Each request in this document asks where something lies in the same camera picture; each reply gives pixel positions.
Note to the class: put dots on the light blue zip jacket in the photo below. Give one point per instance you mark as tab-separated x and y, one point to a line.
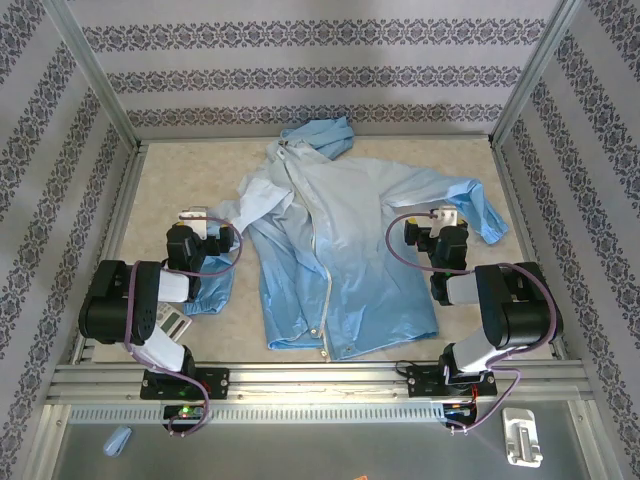
350	225

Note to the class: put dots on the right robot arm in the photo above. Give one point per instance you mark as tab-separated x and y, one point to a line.
520	310

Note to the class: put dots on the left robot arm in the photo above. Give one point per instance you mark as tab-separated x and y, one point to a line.
115	300

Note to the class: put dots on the circuit board with green light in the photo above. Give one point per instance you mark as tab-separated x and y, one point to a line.
185	411

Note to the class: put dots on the white plastic holder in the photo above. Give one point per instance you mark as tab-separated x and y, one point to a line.
522	437

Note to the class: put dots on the small light blue object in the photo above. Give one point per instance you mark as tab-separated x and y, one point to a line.
117	441

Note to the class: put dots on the grey metal shelf panel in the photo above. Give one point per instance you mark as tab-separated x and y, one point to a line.
300	450

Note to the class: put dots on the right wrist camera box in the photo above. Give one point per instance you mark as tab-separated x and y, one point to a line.
446	216

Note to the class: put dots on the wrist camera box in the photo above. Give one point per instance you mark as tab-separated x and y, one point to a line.
446	216
194	216

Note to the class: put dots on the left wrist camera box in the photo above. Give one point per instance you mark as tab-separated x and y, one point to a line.
194	216

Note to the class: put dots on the aluminium side rail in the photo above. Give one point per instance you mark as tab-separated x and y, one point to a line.
525	240
112	250

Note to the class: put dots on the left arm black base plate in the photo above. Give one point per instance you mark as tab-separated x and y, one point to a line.
217	381

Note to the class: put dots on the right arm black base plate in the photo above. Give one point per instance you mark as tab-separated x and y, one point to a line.
422	382

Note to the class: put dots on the aluminium mounting rail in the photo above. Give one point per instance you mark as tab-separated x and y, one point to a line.
320	382

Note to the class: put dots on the aluminium frame post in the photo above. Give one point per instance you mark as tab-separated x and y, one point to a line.
90	70
535	70

